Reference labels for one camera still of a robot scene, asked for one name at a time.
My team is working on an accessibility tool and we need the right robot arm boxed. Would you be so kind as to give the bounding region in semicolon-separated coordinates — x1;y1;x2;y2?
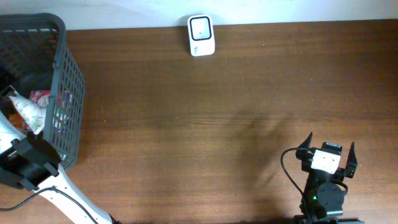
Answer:
294;134;363;223

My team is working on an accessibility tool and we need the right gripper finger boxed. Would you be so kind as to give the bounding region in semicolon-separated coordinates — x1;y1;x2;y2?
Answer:
297;132;313;150
346;142;358;170

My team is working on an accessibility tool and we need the red floral tissue pack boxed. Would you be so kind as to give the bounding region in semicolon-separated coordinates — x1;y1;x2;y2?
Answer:
29;89;73;110

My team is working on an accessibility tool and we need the grey plastic mesh basket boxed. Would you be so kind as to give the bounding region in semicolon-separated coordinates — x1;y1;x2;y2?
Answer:
1;13;85;169

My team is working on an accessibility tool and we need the white barcode scanner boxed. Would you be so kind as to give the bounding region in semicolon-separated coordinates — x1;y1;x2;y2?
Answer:
187;14;215;57

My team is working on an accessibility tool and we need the orange tissue pack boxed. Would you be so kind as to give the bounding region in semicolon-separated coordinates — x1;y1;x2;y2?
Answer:
8;113;25;133

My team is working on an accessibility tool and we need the white floral tube gold cap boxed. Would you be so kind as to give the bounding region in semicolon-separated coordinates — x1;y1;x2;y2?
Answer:
9;95;46;135

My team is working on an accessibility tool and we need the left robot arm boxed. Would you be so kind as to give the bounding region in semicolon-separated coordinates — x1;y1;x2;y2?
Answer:
1;114;117;223

